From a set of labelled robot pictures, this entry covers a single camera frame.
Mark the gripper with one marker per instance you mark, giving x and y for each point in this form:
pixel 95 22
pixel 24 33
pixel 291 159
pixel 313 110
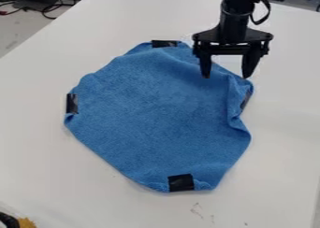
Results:
pixel 232 35

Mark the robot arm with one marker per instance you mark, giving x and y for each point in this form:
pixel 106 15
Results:
pixel 236 1

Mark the blue cloth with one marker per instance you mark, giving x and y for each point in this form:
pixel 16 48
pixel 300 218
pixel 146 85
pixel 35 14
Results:
pixel 160 113

